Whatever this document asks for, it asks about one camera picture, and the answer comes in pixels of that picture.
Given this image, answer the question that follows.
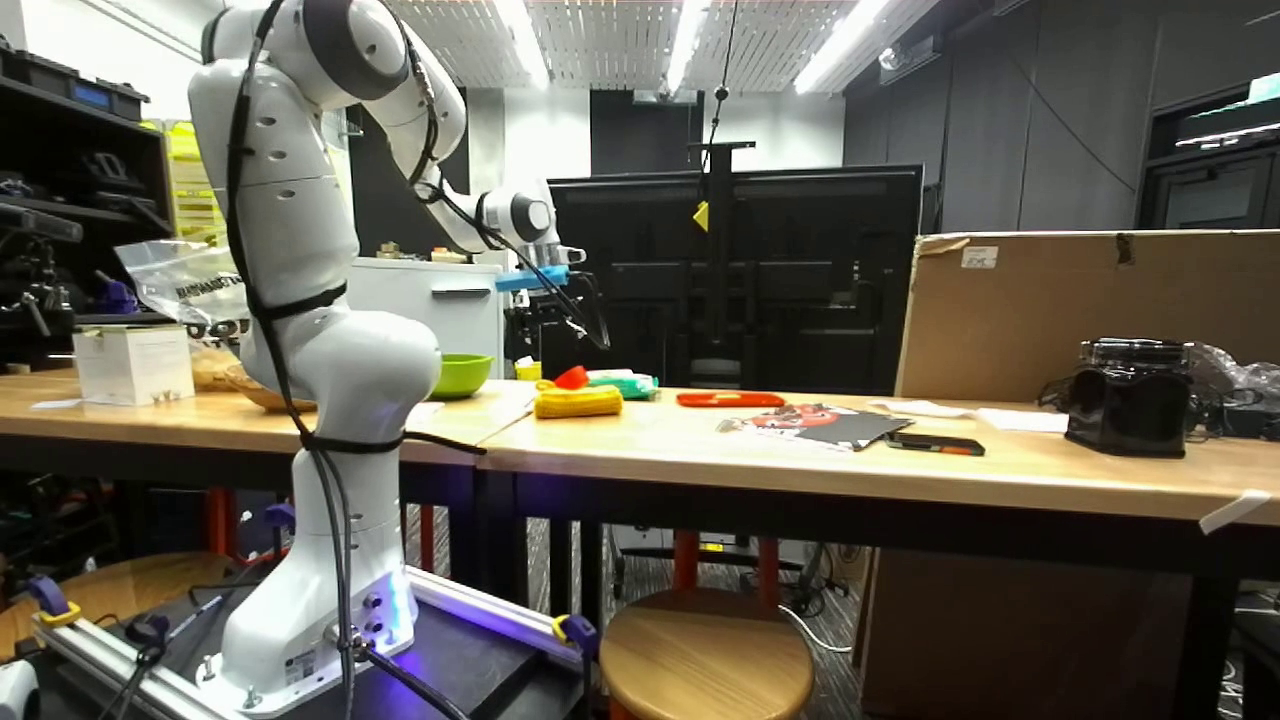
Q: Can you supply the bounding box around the strip of white tape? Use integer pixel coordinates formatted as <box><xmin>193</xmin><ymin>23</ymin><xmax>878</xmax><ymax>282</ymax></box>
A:
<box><xmin>1197</xmin><ymin>489</ymin><xmax>1273</xmax><ymax>536</ymax></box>

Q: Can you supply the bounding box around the purple clamp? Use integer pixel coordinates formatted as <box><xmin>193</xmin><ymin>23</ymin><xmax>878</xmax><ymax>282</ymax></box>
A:
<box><xmin>552</xmin><ymin>612</ymin><xmax>600</xmax><ymax>663</ymax></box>
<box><xmin>27</xmin><ymin>574</ymin><xmax>83</xmax><ymax>630</ymax></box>

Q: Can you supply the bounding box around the large brown cardboard box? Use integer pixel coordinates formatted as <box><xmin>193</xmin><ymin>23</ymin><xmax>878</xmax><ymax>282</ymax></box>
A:
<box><xmin>894</xmin><ymin>229</ymin><xmax>1280</xmax><ymax>407</ymax></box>

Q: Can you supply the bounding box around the black and red magazine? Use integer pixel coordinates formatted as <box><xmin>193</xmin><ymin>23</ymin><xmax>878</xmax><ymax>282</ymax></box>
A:
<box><xmin>717</xmin><ymin>402</ymin><xmax>914</xmax><ymax>453</ymax></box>

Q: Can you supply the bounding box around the wicker basket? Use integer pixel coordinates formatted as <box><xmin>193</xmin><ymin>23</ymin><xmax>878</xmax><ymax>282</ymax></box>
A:
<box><xmin>221</xmin><ymin>364</ymin><xmax>320</xmax><ymax>414</ymax></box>

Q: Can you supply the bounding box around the crumpled clear plastic wrap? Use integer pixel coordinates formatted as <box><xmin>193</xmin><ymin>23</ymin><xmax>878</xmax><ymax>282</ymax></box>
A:
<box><xmin>1188</xmin><ymin>341</ymin><xmax>1280</xmax><ymax>442</ymax></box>

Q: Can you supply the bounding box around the white cardboard box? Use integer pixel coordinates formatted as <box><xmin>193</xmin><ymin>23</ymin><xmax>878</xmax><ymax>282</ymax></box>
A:
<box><xmin>73</xmin><ymin>324</ymin><xmax>197</xmax><ymax>407</ymax></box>

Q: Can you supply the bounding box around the round wooden stool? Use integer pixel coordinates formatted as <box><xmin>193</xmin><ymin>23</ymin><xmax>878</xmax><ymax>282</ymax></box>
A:
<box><xmin>0</xmin><ymin>551</ymin><xmax>244</xmax><ymax>663</ymax></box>
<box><xmin>599</xmin><ymin>587</ymin><xmax>817</xmax><ymax>720</ymax></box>

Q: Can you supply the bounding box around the clear plastic bag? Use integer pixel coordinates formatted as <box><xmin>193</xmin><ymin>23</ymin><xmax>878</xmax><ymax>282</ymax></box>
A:
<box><xmin>114</xmin><ymin>239</ymin><xmax>252</xmax><ymax>339</ymax></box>

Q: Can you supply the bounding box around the green bowl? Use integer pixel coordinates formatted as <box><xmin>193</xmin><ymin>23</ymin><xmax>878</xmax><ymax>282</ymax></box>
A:
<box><xmin>429</xmin><ymin>353</ymin><xmax>495</xmax><ymax>402</ymax></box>

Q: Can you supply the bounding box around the black shelf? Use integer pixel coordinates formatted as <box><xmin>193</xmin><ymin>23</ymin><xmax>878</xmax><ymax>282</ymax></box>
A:
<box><xmin>0</xmin><ymin>48</ymin><xmax>179</xmax><ymax>373</ymax></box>

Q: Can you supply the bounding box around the black phone with orange edge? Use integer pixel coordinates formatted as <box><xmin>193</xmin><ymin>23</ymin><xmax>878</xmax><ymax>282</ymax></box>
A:
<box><xmin>884</xmin><ymin>431</ymin><xmax>987</xmax><ymax>458</ymax></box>

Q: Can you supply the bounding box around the flat red tray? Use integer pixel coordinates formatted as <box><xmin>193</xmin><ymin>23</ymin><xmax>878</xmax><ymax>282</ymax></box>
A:
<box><xmin>676</xmin><ymin>391</ymin><xmax>787</xmax><ymax>410</ymax></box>

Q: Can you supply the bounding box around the black glossy jar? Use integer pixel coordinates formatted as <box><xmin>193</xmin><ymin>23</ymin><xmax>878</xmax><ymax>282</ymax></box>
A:
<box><xmin>1062</xmin><ymin>337</ymin><xmax>1195</xmax><ymax>460</ymax></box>

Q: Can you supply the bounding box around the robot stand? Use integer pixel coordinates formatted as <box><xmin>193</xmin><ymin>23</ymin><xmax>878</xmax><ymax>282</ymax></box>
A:
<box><xmin>30</xmin><ymin>563</ymin><xmax>601</xmax><ymax>720</ymax></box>

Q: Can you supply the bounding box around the yellow cloth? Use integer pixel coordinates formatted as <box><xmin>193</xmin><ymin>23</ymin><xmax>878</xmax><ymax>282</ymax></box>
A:
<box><xmin>533</xmin><ymin>384</ymin><xmax>625</xmax><ymax>420</ymax></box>

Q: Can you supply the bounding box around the large black screen on stand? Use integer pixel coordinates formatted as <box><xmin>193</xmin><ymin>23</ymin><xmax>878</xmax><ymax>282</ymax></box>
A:
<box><xmin>546</xmin><ymin>141</ymin><xmax>925</xmax><ymax>397</ymax></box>

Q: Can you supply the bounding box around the white cabinet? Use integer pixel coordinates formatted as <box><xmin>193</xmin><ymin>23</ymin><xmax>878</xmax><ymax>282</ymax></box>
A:
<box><xmin>344</xmin><ymin>257</ymin><xmax>507</xmax><ymax>380</ymax></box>

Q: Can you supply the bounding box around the camera on mount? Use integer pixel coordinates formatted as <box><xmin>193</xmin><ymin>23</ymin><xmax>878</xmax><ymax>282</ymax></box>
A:
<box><xmin>0</xmin><ymin>203</ymin><xmax>87</xmax><ymax>341</ymax></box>

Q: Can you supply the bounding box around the yellow paper sheet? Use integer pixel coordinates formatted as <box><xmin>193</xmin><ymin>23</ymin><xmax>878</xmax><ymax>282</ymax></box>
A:
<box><xmin>163</xmin><ymin>121</ymin><xmax>229</xmax><ymax>248</ymax></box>

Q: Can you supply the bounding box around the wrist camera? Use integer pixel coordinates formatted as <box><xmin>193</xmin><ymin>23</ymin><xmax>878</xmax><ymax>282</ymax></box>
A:
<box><xmin>496</xmin><ymin>264</ymin><xmax>572</xmax><ymax>294</ymax></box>

